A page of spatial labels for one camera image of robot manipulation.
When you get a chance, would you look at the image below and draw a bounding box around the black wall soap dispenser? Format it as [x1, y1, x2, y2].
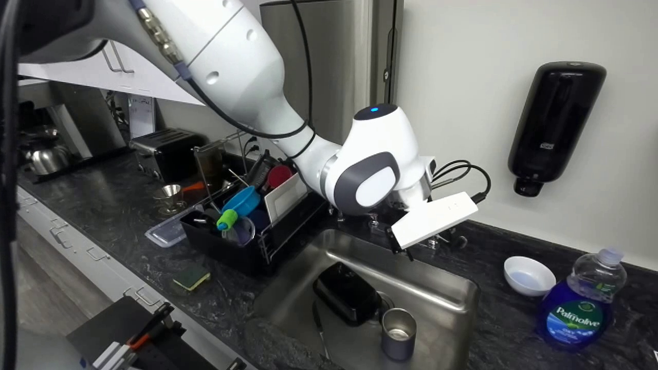
[509, 62, 606, 196]

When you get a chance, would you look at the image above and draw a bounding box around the small white bowl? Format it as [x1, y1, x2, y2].
[503, 254, 556, 297]

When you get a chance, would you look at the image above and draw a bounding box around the black tray in sink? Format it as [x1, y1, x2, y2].
[313, 263, 383, 326]

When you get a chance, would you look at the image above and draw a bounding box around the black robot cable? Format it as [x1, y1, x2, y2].
[427, 157, 494, 206]

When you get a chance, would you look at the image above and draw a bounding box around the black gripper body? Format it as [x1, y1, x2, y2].
[387, 187, 441, 253]

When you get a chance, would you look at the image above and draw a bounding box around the green yellow sponge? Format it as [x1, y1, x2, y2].
[172, 267, 209, 292]

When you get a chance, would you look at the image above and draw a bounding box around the steel paper towel dispenser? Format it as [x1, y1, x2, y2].
[259, 0, 403, 143]

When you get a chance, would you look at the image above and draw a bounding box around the light blue plastic bowl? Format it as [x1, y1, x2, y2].
[222, 185, 262, 215]

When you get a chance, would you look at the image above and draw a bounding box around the stainless steel sink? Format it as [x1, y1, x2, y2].
[256, 227, 478, 370]

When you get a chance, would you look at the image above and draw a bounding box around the dark blue metal cup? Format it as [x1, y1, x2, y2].
[380, 308, 417, 362]

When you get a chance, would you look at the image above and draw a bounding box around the steel funnel cup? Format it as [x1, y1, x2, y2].
[153, 183, 183, 202]

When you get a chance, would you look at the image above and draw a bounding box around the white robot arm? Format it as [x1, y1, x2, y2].
[2, 0, 441, 248]

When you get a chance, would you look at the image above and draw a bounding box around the clear plastic container lid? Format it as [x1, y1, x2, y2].
[145, 215, 185, 248]

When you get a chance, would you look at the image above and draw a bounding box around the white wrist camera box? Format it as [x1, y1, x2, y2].
[391, 191, 480, 248]

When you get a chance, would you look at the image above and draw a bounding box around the blue dish soap bottle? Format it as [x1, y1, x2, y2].
[536, 248, 628, 351]

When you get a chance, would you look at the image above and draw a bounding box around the white upper cabinet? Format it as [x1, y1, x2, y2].
[19, 40, 197, 105]

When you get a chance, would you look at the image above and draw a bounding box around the black dish drying rack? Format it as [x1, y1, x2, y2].
[181, 146, 327, 275]

